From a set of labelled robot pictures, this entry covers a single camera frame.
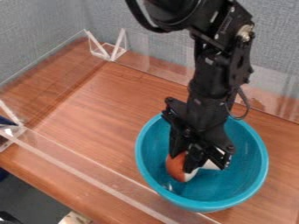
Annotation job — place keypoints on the clear acrylic front barrier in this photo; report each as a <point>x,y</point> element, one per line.
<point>92,173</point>

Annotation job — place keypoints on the clear acrylic corner bracket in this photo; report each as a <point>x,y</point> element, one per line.
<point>104,50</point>

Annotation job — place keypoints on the clear acrylic barrier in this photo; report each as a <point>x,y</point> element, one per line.
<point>271,92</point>
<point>19,58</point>
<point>92,173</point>

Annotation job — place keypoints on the clear acrylic back barrier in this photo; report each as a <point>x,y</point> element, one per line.
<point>271,92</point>

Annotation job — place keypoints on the clear acrylic left barrier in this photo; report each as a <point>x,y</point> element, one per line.
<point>19,58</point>

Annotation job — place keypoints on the blue plastic bowl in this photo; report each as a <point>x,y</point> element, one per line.
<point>214,190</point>

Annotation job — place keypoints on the brown and white toy mushroom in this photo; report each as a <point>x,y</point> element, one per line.
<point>174,167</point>

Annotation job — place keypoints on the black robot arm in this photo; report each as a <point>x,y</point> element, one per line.
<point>220,27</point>

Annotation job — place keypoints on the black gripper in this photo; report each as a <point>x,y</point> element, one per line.
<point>198,132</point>

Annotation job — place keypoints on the dark blue object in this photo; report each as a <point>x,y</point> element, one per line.
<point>5,121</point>

